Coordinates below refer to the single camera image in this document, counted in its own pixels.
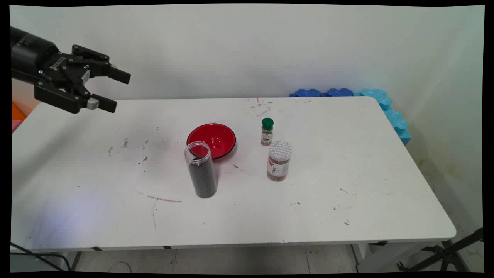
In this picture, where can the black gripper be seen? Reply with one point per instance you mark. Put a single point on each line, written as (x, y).
(36, 58)

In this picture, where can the dark blue foam piece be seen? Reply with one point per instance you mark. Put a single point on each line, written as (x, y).
(339, 92)
(307, 93)

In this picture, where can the spice bottle with green cap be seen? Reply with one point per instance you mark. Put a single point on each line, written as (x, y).
(267, 133)

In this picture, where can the black tripod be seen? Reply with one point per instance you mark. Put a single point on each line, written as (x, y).
(447, 253)

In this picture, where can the peanut jar with white lid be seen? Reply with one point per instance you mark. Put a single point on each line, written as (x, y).
(278, 162)

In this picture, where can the orange block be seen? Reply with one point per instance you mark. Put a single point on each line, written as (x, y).
(16, 112)

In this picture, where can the red bowl with black rim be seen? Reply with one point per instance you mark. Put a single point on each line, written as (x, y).
(218, 137)

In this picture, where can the pink block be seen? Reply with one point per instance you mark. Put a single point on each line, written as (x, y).
(15, 125)

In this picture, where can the white table leg frame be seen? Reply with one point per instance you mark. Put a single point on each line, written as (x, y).
(63, 260)
(386, 258)

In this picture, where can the clear jar with black seeds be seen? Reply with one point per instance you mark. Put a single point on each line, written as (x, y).
(202, 177)

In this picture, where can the light blue foam piece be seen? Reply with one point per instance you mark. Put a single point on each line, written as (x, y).
(395, 120)
(376, 97)
(405, 137)

